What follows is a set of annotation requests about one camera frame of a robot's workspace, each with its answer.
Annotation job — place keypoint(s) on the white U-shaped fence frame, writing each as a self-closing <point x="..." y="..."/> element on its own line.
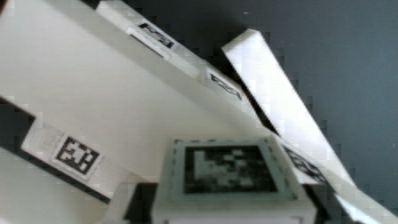
<point x="317" y="164"/>

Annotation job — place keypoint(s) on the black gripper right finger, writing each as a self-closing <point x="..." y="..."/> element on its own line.
<point x="331" y="212"/>

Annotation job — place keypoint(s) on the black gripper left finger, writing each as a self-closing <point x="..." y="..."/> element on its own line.
<point x="132" y="204"/>

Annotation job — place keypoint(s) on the white chair back frame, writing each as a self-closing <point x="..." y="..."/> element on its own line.
<point x="100" y="104"/>

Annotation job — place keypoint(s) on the white chair leg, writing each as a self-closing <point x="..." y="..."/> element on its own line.
<point x="228" y="185"/>
<point x="143" y="30"/>

